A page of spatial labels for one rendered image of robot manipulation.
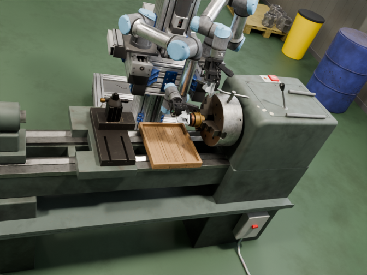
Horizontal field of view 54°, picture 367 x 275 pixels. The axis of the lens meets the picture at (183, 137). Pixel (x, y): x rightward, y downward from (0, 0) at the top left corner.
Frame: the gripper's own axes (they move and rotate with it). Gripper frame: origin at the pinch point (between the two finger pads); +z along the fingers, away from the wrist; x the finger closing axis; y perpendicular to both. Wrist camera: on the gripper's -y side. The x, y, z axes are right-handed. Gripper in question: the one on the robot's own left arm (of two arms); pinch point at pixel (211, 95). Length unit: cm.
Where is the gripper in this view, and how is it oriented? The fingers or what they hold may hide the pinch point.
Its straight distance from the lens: 190.0
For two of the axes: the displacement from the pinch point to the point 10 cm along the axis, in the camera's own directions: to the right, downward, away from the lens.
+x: 3.7, 4.7, -8.1
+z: -1.9, 8.8, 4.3
